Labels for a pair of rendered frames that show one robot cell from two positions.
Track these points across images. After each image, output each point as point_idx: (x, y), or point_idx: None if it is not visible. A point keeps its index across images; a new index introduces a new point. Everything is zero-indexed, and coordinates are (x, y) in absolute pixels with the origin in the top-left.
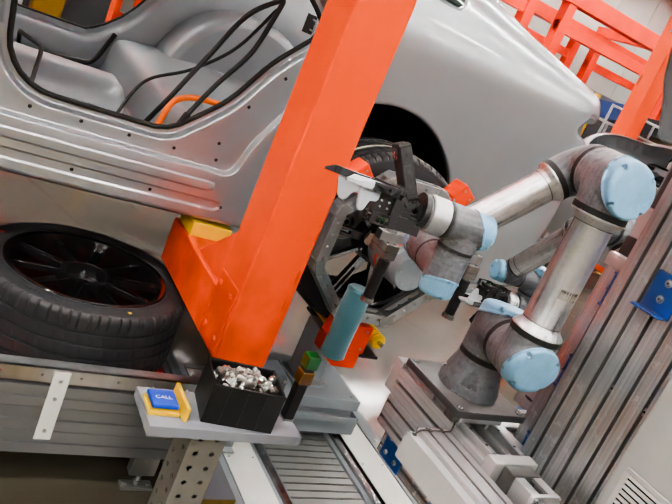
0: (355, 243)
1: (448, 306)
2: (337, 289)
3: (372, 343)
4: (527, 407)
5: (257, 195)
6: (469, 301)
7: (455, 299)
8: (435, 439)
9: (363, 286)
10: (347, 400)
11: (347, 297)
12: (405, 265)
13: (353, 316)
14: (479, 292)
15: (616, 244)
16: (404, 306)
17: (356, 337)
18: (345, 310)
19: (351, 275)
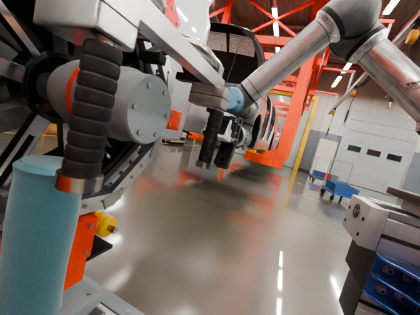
0: (17, 91)
1: (204, 152)
2: (9, 180)
3: (100, 232)
4: (393, 251)
5: None
6: (227, 138)
7: (212, 140)
8: None
9: (59, 157)
10: (85, 304)
11: (19, 192)
12: (140, 92)
13: (54, 228)
14: (222, 128)
15: (368, 32)
16: (130, 172)
17: (74, 241)
18: (25, 224)
19: (30, 150)
